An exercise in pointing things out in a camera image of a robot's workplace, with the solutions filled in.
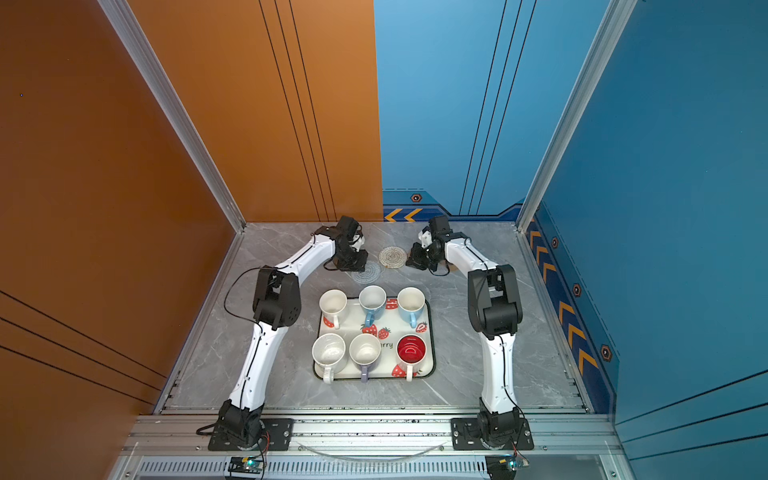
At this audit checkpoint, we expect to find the left aluminium corner post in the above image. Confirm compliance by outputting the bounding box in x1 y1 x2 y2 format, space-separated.
98 0 247 234

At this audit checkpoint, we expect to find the white mug back left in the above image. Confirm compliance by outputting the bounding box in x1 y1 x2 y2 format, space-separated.
319 289 348 330

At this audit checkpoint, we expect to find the aluminium front rail frame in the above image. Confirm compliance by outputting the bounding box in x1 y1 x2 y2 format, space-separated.
108 409 634 479

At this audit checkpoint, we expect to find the light blue mug back right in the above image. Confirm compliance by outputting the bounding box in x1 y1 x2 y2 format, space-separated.
397 287 426 329

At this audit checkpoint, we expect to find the strawberry print white tray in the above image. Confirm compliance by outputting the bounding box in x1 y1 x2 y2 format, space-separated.
311 296 437 382

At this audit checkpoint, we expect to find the aluminium corner post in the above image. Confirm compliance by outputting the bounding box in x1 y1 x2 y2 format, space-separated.
515 0 637 233
98 0 247 234

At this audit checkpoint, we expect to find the right aluminium corner post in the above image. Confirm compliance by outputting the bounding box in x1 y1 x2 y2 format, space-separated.
515 0 637 233

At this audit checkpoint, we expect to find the red interior mug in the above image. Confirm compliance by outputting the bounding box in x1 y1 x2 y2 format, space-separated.
395 334 427 382

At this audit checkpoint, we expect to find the lavender mug front middle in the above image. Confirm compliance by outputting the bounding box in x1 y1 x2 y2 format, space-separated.
349 333 381 383

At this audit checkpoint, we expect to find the white mug front left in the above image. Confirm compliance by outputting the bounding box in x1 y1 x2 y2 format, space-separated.
311 333 349 384

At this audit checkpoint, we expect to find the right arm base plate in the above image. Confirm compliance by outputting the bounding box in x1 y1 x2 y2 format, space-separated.
450 417 535 452

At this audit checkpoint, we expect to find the green circuit board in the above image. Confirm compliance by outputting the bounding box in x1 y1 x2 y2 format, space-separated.
227 456 266 479
485 455 530 480

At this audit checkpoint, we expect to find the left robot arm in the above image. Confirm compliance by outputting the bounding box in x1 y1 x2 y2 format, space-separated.
209 216 368 450

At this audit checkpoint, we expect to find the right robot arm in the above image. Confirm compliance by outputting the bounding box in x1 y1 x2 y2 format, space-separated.
406 216 527 449

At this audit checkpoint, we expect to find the light blue rope coaster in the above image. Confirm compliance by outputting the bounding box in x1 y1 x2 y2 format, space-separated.
350 261 382 285

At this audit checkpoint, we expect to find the white mug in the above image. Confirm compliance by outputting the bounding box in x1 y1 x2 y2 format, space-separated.
311 333 349 384
319 289 348 330

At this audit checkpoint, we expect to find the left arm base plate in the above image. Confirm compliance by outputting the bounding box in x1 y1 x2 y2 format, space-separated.
207 417 294 452

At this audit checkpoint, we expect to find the blue mug back middle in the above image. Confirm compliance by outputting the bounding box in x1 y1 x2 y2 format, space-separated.
358 285 387 328

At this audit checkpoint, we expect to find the colourful zigzag rope coaster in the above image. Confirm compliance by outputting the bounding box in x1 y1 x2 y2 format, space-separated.
378 246 408 269

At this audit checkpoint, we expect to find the right green circuit board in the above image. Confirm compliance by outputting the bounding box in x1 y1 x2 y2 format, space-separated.
485 455 530 480

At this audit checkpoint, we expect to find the left green circuit board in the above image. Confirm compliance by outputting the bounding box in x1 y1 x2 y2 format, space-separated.
227 456 266 479

